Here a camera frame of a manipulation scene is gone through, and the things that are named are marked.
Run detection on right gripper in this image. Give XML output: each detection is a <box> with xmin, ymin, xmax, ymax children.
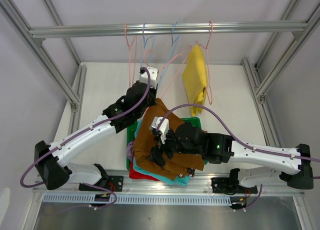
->
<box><xmin>146</xmin><ymin>128</ymin><xmax>202</xmax><ymax>168</ymax></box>

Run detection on brown trousers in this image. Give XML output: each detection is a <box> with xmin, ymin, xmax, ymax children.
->
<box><xmin>132</xmin><ymin>98</ymin><xmax>205</xmax><ymax>181</ymax></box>

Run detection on purple trousers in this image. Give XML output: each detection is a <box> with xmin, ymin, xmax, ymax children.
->
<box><xmin>126</xmin><ymin>141</ymin><xmax>134</xmax><ymax>161</ymax></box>

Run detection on red trousers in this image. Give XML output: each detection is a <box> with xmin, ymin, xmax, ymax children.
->
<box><xmin>129</xmin><ymin>164</ymin><xmax>159</xmax><ymax>181</ymax></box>

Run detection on teal trousers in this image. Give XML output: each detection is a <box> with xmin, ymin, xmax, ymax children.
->
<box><xmin>131</xmin><ymin>158</ymin><xmax>191</xmax><ymax>187</ymax></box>

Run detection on yellow trousers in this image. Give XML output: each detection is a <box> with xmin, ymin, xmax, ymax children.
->
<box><xmin>182</xmin><ymin>45</ymin><xmax>207</xmax><ymax>106</ymax></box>

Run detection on blue hanger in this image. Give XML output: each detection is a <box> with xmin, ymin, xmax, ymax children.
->
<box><xmin>158</xmin><ymin>21</ymin><xmax>180</xmax><ymax>85</ymax></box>
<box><xmin>140</xmin><ymin>22</ymin><xmax>155</xmax><ymax>67</ymax></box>

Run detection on pink hanger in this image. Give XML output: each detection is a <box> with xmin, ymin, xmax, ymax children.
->
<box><xmin>142</xmin><ymin>44</ymin><xmax>193</xmax><ymax>98</ymax></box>
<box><xmin>124</xmin><ymin>23</ymin><xmax>138</xmax><ymax>87</ymax></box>
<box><xmin>196</xmin><ymin>20</ymin><xmax>214</xmax><ymax>105</ymax></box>

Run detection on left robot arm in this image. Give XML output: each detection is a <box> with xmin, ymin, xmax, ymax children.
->
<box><xmin>34</xmin><ymin>81</ymin><xmax>158</xmax><ymax>191</ymax></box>

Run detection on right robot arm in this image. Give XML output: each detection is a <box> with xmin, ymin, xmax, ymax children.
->
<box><xmin>149</xmin><ymin>121</ymin><xmax>314</xmax><ymax>192</ymax></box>

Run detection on green plastic tray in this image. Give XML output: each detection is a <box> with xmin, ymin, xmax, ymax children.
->
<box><xmin>126</xmin><ymin>117</ymin><xmax>202</xmax><ymax>171</ymax></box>

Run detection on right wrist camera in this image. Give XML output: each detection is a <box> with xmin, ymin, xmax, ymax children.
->
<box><xmin>149</xmin><ymin>116</ymin><xmax>170</xmax><ymax>144</ymax></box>

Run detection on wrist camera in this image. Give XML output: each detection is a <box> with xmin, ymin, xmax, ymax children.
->
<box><xmin>139</xmin><ymin>66</ymin><xmax>159</xmax><ymax>89</ymax></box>
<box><xmin>149</xmin><ymin>116</ymin><xmax>170</xmax><ymax>144</ymax></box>

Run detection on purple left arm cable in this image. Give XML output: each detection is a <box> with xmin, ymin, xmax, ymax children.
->
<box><xmin>19</xmin><ymin>67</ymin><xmax>151</xmax><ymax>212</ymax></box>

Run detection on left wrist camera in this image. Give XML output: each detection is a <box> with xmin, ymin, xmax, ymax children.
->
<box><xmin>139</xmin><ymin>66</ymin><xmax>159</xmax><ymax>89</ymax></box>

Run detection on aluminium front frame rail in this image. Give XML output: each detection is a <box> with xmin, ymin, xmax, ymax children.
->
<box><xmin>32</xmin><ymin>169</ymin><xmax>306</xmax><ymax>197</ymax></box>

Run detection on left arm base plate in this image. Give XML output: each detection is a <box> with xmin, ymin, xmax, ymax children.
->
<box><xmin>78</xmin><ymin>176</ymin><xmax>124</xmax><ymax>192</ymax></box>

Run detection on white slotted cable duct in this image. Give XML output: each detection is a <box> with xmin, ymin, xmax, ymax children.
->
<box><xmin>42</xmin><ymin>194</ymin><xmax>232</xmax><ymax>206</ymax></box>

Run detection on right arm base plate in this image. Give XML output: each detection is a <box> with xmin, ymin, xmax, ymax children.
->
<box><xmin>211</xmin><ymin>177</ymin><xmax>258</xmax><ymax>195</ymax></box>

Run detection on aluminium right frame posts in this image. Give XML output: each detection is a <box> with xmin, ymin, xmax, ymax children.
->
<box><xmin>241</xmin><ymin>0</ymin><xmax>320</xmax><ymax>166</ymax></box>

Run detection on aluminium frame posts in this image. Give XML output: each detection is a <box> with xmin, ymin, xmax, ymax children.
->
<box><xmin>241</xmin><ymin>0</ymin><xmax>320</xmax><ymax>166</ymax></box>
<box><xmin>0</xmin><ymin>0</ymin><xmax>87</xmax><ymax>134</ymax></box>

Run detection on aluminium hanging rail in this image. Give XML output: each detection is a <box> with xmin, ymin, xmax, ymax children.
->
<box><xmin>29</xmin><ymin>20</ymin><xmax>308</xmax><ymax>39</ymax></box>

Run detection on aluminium left frame posts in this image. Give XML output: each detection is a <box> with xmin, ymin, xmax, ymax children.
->
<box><xmin>0</xmin><ymin>0</ymin><xmax>87</xmax><ymax>134</ymax></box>

